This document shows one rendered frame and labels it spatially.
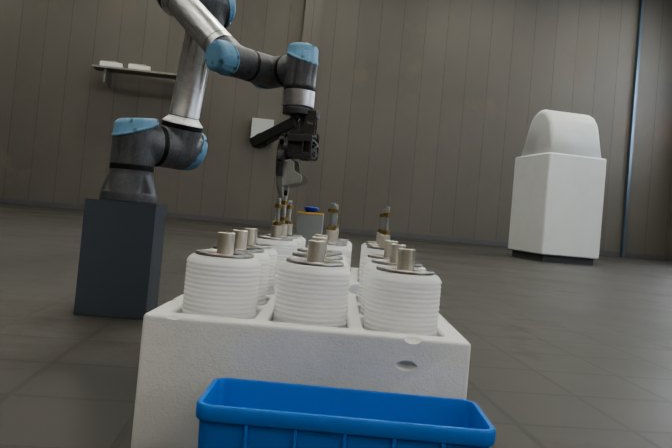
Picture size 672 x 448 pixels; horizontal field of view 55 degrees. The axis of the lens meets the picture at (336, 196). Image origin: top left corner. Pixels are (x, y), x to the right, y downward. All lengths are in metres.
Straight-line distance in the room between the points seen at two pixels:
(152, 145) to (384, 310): 1.12
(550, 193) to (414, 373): 6.54
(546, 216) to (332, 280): 6.50
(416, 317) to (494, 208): 10.95
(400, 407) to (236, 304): 0.23
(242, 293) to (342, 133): 10.41
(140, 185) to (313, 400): 1.12
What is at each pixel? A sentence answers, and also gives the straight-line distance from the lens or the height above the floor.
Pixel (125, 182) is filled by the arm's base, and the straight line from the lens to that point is 1.77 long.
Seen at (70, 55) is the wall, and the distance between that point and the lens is 11.81.
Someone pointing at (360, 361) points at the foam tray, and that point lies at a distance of 0.78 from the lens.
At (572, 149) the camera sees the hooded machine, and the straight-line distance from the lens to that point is 7.50.
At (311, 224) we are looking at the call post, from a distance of 1.76.
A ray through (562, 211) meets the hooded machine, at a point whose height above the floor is 0.56.
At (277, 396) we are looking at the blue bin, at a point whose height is 0.11.
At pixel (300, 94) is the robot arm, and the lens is 1.50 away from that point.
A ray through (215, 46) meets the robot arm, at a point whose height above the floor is 0.67.
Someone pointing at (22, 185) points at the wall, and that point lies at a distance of 11.77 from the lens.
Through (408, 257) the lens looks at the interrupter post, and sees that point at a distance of 0.83.
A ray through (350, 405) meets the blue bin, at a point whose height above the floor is 0.10.
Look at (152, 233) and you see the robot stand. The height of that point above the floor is 0.22.
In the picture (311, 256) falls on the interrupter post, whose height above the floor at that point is 0.26.
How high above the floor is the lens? 0.32
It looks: 2 degrees up
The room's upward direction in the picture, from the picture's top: 5 degrees clockwise
